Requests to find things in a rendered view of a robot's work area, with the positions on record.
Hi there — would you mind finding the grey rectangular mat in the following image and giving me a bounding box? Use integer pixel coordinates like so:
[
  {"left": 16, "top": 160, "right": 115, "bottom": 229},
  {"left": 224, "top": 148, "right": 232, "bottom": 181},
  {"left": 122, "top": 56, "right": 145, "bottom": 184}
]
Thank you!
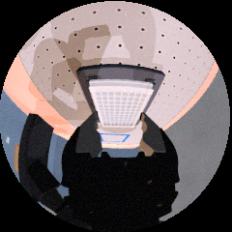
[{"left": 17, "top": 1, "right": 216, "bottom": 128}]

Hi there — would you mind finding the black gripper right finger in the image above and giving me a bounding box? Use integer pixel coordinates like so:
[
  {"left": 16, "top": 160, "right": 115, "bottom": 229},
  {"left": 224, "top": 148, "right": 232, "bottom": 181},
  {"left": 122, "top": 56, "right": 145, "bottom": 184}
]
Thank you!
[{"left": 139, "top": 112, "right": 180, "bottom": 184}]

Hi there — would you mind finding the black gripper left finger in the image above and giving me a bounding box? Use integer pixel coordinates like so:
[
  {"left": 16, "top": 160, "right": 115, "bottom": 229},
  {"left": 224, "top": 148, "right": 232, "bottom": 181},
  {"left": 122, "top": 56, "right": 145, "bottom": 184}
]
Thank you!
[{"left": 61, "top": 111, "right": 102, "bottom": 188}]

